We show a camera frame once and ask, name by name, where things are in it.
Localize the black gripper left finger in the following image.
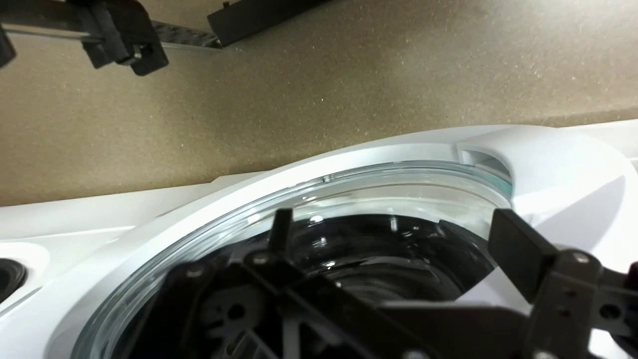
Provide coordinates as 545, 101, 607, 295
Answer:
123, 205, 402, 359

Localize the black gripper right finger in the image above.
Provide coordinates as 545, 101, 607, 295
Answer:
489, 209, 638, 359

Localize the white middle washing machine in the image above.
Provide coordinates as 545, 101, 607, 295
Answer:
0, 119, 638, 359

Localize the white round washer door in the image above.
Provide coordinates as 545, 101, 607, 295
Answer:
39, 123, 638, 359

